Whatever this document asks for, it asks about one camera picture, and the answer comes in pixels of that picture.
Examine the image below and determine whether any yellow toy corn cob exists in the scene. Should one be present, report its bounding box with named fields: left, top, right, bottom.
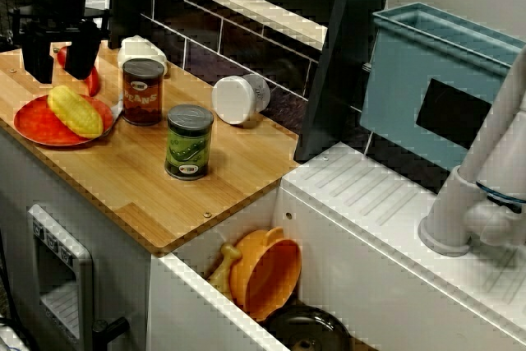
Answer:
left=47, top=85, right=104, bottom=140

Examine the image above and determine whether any red toy pepper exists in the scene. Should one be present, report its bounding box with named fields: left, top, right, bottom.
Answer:
left=56, top=44, right=101, bottom=98

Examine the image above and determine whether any white toy milk jug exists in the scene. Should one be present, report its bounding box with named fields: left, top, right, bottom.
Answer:
left=117, top=35, right=168, bottom=77

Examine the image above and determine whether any orange plate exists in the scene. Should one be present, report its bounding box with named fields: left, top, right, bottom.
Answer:
left=13, top=94, right=115, bottom=149

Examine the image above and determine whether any silver toy spoon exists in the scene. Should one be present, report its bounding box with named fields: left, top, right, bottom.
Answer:
left=100, top=94, right=124, bottom=138

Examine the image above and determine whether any brown beans can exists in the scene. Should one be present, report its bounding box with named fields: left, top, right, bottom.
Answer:
left=122, top=58, right=165, bottom=127

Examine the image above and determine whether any wooden countertop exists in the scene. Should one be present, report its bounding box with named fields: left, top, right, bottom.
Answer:
left=0, top=40, right=300, bottom=254

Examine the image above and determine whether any green pickles can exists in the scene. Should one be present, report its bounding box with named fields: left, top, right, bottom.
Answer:
left=164, top=104, right=215, bottom=181

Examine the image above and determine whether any white jar with logo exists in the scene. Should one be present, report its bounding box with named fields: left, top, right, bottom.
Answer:
left=211, top=73, right=271, bottom=126

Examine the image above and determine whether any tiled backsplash with shelf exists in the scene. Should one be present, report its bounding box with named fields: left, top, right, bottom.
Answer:
left=110, top=0, right=371, bottom=155

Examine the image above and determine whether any white toy kitchen cabinet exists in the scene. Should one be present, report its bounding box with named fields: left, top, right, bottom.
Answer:
left=0, top=124, right=153, bottom=351

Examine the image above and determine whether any dark grey upright panel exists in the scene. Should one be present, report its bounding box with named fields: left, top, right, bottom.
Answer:
left=293, top=0, right=399, bottom=163

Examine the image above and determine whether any orange toy pot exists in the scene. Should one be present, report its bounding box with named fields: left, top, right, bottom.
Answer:
left=228, top=226, right=303, bottom=323

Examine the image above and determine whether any blue plastic bin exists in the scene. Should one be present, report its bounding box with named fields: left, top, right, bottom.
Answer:
left=359, top=2, right=526, bottom=171

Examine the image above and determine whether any black glass pot lid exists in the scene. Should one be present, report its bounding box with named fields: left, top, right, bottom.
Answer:
left=265, top=305, right=353, bottom=351

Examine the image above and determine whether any white toy sink unit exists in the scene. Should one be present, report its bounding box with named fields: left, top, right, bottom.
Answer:
left=148, top=141, right=526, bottom=351

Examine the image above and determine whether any grey toy faucet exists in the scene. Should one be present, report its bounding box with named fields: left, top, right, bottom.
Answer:
left=418, top=44, right=526, bottom=256

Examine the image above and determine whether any black oven handle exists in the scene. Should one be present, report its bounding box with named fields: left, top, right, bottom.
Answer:
left=91, top=316, right=131, bottom=346

